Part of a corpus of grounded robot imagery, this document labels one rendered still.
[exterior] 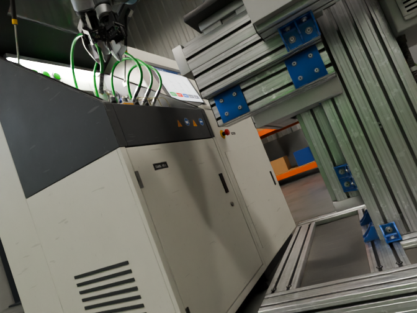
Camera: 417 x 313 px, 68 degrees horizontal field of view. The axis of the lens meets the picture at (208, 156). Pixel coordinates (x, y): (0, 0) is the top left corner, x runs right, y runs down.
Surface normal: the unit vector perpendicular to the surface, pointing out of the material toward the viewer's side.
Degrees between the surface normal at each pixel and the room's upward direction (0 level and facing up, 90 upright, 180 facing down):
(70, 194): 90
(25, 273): 90
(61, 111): 90
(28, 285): 90
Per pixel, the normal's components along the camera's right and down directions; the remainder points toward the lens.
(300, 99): -0.40, 0.07
